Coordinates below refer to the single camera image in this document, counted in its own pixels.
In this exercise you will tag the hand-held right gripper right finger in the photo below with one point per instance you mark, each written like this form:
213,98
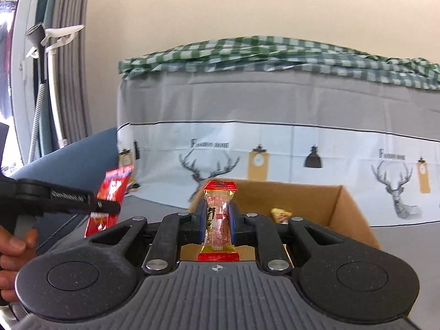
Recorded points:
234,223

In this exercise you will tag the long red snack packet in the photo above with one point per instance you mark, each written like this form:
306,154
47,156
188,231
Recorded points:
113,185

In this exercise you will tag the deer printed cloth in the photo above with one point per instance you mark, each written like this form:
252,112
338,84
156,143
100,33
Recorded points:
275,110

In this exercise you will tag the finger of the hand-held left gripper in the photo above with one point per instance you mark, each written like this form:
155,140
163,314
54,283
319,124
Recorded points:
82,201

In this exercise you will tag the yellow snack packet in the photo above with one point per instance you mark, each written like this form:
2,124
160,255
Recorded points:
281,215

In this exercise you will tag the blue zippered cushion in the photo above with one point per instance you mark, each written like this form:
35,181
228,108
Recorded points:
79,158

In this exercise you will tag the red clear snack packet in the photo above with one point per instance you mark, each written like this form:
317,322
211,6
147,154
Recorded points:
216,228

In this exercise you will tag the black garment steamer head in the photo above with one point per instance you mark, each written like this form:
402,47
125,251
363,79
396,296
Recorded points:
36,36

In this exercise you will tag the person's left hand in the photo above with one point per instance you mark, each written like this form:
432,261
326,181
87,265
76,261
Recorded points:
13,247

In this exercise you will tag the grey fabric seat cushion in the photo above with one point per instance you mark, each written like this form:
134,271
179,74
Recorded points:
154,201

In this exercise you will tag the grey curtain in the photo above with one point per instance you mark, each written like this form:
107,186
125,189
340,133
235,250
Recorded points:
70,3

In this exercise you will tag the brown cardboard box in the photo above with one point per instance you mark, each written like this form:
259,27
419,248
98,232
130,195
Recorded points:
309,199

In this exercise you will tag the white steamer hanger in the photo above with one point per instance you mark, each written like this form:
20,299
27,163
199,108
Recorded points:
63,34

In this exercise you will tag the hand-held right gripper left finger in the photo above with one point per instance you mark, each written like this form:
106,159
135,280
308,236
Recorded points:
197,223

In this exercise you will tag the green checked cloth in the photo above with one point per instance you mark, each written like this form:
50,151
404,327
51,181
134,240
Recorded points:
275,51

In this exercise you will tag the metal steamer pole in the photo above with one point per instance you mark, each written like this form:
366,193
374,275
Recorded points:
54,96

